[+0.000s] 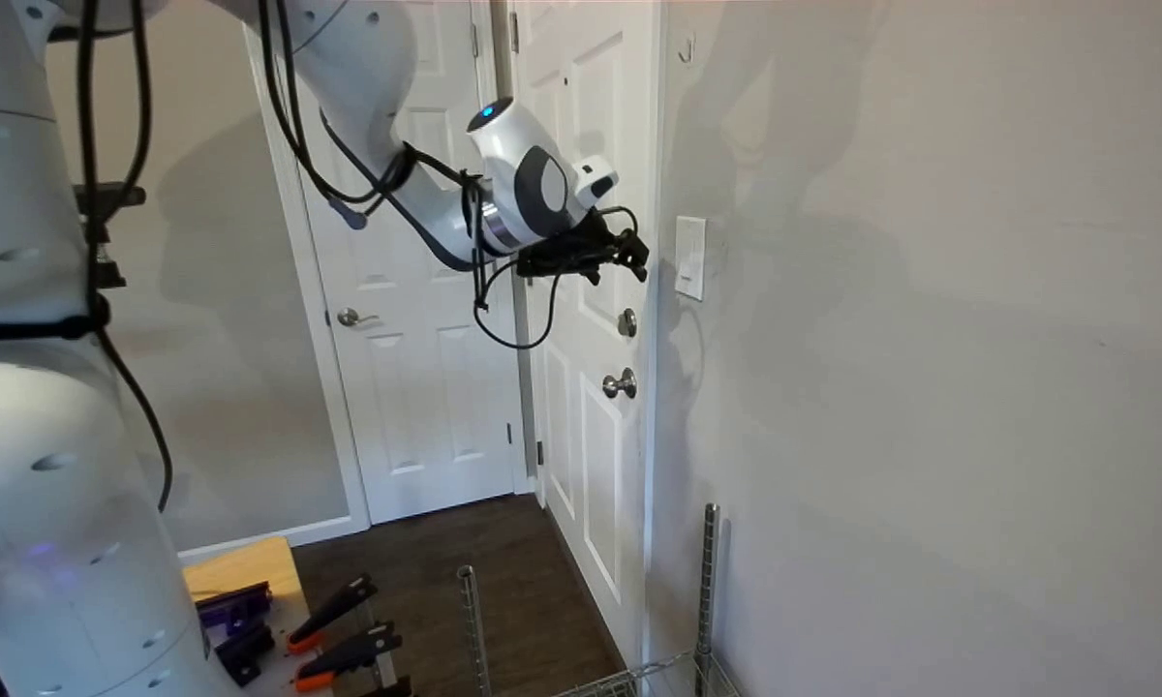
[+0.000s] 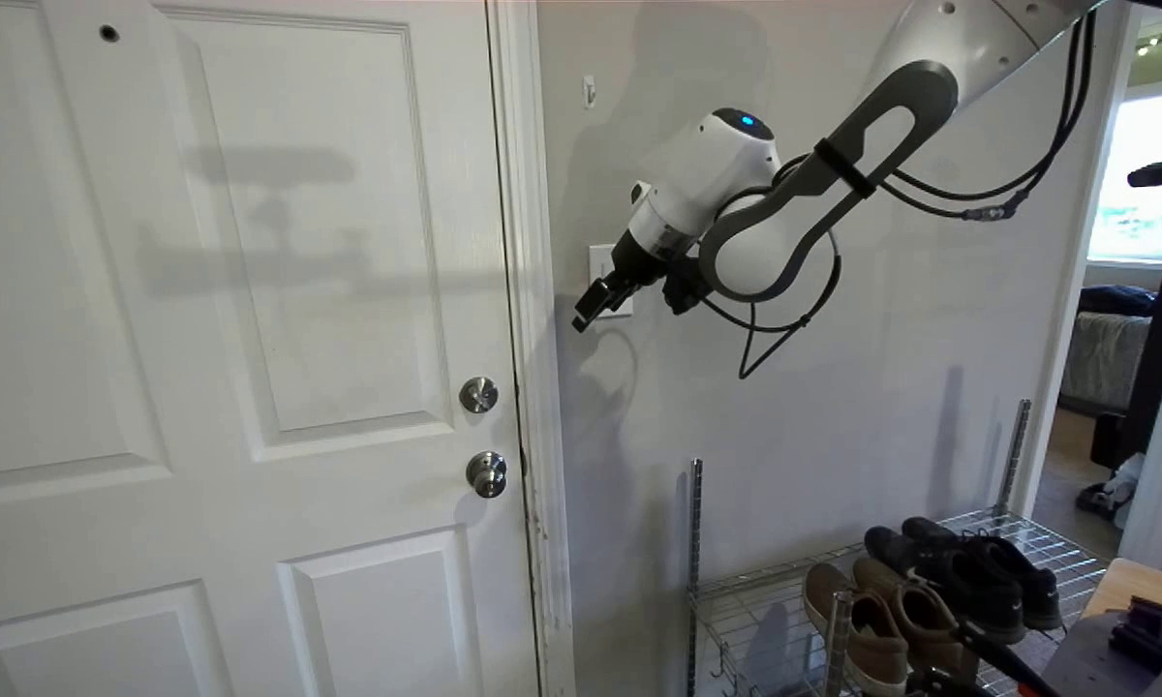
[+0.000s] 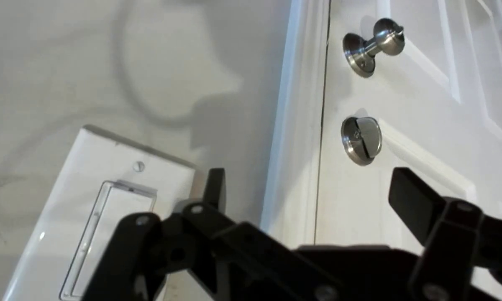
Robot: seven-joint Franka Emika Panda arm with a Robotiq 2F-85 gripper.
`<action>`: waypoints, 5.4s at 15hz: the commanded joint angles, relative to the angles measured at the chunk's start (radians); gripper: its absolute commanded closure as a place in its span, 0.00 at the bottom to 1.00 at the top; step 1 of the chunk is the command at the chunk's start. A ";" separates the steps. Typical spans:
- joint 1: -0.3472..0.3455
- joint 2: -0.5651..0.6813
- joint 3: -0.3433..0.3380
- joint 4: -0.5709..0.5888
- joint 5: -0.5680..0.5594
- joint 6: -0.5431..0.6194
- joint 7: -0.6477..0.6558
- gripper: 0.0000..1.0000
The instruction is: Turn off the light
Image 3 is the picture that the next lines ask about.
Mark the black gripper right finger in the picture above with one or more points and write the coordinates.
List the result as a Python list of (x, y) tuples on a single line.
[(457, 245)]

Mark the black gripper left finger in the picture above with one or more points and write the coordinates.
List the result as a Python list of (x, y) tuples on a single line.
[(228, 256)]

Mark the white rocker light switch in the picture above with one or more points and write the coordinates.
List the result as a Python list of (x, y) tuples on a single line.
[(94, 184)]

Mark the silver deadbolt thumb turn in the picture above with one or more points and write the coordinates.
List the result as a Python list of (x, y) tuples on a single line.
[(362, 141)]

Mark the white panel door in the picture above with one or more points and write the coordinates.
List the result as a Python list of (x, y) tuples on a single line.
[(429, 111)]

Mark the silver round door knob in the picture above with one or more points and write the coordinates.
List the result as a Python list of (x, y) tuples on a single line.
[(370, 47)]

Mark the white door frame trim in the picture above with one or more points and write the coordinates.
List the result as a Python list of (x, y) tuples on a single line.
[(295, 111)]

